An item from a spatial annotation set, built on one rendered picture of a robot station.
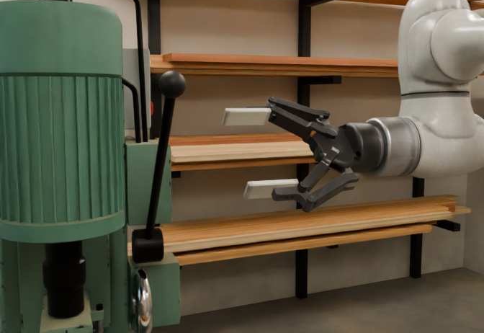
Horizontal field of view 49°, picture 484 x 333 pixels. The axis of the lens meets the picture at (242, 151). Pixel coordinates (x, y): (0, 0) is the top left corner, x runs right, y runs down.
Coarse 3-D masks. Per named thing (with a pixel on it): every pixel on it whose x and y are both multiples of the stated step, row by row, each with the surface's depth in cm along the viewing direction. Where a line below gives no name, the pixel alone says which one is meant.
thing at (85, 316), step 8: (88, 296) 84; (88, 304) 81; (88, 312) 78; (48, 320) 75; (56, 320) 75; (64, 320) 75; (72, 320) 75; (80, 320) 75; (88, 320) 75; (40, 328) 73; (48, 328) 73; (56, 328) 73; (64, 328) 73; (72, 328) 73; (80, 328) 74; (88, 328) 74
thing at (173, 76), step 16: (160, 80) 67; (176, 80) 66; (176, 96) 67; (160, 144) 75; (160, 160) 77; (160, 176) 80; (144, 240) 92; (160, 240) 93; (144, 256) 92; (160, 256) 93
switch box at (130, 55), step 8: (128, 48) 103; (136, 48) 103; (144, 48) 104; (128, 56) 103; (136, 56) 103; (144, 56) 104; (128, 64) 103; (136, 64) 104; (144, 64) 104; (128, 72) 103; (136, 72) 104; (128, 80) 103; (136, 80) 104; (128, 88) 103; (136, 88) 104; (128, 96) 104; (128, 104) 104; (128, 112) 104; (128, 120) 104; (128, 128) 104
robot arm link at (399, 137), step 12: (372, 120) 79; (384, 120) 78; (396, 120) 79; (408, 120) 79; (384, 132) 77; (396, 132) 77; (408, 132) 77; (384, 144) 77; (396, 144) 76; (408, 144) 77; (384, 156) 77; (396, 156) 76; (408, 156) 77; (384, 168) 77; (396, 168) 78; (408, 168) 78
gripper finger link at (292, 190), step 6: (276, 192) 69; (282, 192) 69; (288, 192) 69; (294, 192) 69; (306, 192) 70; (276, 198) 69; (282, 198) 69; (288, 198) 70; (294, 198) 70; (300, 198) 70; (300, 204) 70; (312, 204) 69
